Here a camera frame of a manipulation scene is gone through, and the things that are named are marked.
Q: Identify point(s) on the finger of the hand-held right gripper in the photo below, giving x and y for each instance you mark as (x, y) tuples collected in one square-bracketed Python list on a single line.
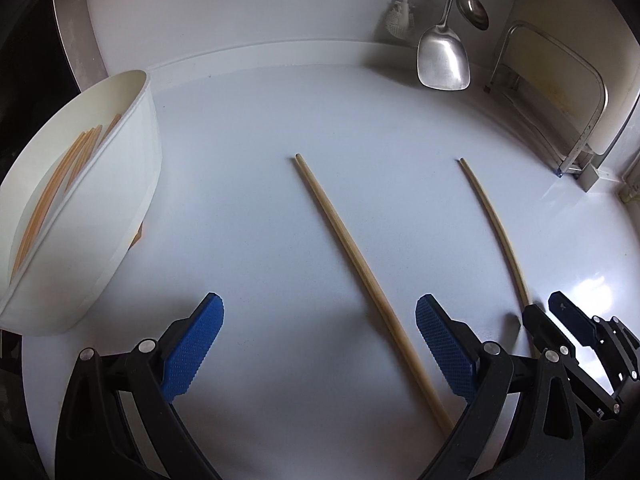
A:
[(570, 312), (542, 330)]

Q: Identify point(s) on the white plastic basin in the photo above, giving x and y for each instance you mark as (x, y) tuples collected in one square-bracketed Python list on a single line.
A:
[(100, 210)]

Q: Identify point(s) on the metal rack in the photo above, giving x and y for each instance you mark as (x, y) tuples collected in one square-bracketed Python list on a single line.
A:
[(570, 165)]

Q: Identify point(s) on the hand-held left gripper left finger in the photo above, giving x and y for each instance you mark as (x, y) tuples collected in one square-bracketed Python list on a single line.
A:
[(195, 345)]

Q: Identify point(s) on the pile of wooden chopsticks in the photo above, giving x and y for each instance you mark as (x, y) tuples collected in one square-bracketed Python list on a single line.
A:
[(62, 172)]

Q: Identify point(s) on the metal spatula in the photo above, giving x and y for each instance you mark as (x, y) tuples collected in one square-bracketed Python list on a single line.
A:
[(442, 60)]

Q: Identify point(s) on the long wooden chopstick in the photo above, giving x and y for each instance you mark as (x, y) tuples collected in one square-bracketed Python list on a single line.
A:
[(500, 227), (350, 246)]

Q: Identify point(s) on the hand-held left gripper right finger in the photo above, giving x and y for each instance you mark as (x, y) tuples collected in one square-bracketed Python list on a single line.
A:
[(445, 350)]

